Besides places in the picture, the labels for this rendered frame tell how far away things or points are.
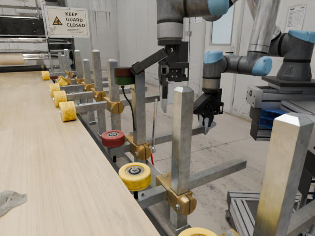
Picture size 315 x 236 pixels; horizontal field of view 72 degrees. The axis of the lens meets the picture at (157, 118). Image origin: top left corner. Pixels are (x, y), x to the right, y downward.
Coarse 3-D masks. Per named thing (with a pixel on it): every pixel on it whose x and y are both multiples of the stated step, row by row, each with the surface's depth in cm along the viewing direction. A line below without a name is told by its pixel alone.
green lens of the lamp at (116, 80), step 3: (114, 78) 67; (117, 78) 66; (120, 78) 65; (123, 78) 65; (126, 78) 66; (129, 78) 66; (132, 78) 67; (114, 81) 68; (117, 81) 66; (120, 81) 66; (123, 81) 66; (126, 81) 66; (129, 81) 66; (132, 81) 68; (120, 84) 66; (123, 84) 66; (126, 84) 66
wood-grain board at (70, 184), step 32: (0, 96) 133; (32, 96) 133; (0, 128) 83; (32, 128) 83; (64, 128) 83; (0, 160) 60; (32, 160) 60; (64, 160) 60; (96, 160) 60; (32, 192) 47; (64, 192) 47; (96, 192) 47; (128, 192) 47; (0, 224) 39; (32, 224) 39; (64, 224) 39; (96, 224) 39; (128, 224) 39
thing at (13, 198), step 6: (0, 192) 45; (6, 192) 46; (12, 192) 44; (0, 198) 43; (6, 198) 43; (12, 198) 43; (18, 198) 44; (24, 198) 45; (0, 204) 43; (6, 204) 42; (12, 204) 43; (18, 204) 43; (0, 210) 41; (6, 210) 41
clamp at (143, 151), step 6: (126, 138) 82; (132, 138) 82; (132, 144) 78; (144, 144) 77; (132, 150) 79; (138, 150) 75; (144, 150) 75; (150, 150) 76; (138, 156) 75; (144, 156) 75
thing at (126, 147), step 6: (192, 126) 96; (198, 126) 96; (204, 126) 96; (168, 132) 90; (192, 132) 93; (198, 132) 95; (204, 132) 97; (150, 138) 84; (156, 138) 84; (162, 138) 86; (168, 138) 88; (126, 144) 79; (150, 144) 84; (156, 144) 85; (108, 150) 77; (114, 150) 77; (120, 150) 78; (126, 150) 79
